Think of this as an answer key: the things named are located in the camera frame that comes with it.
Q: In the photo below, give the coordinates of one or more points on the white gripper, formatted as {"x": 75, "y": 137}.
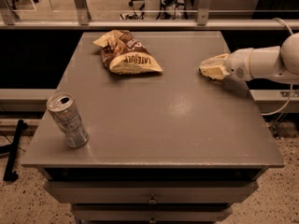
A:
{"x": 238, "y": 65}

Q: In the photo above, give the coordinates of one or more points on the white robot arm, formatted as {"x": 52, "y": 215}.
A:
{"x": 279, "y": 63}

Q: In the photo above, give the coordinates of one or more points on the grey drawer cabinet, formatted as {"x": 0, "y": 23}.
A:
{"x": 172, "y": 126}

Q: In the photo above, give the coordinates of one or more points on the brown chip bag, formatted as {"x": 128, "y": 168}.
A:
{"x": 121, "y": 53}

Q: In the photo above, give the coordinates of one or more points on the dark office chair base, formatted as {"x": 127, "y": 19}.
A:
{"x": 136, "y": 11}

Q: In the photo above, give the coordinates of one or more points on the silver drink can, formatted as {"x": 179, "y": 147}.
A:
{"x": 64, "y": 111}

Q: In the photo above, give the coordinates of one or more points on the top drawer with knob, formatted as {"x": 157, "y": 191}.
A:
{"x": 150, "y": 192}

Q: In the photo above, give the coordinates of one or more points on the drawer with knob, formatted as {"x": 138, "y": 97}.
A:
{"x": 150, "y": 192}
{"x": 151, "y": 214}

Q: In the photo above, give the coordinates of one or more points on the black stand leg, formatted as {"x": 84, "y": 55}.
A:
{"x": 10, "y": 175}

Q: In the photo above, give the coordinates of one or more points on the metal railing frame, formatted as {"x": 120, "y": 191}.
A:
{"x": 148, "y": 14}

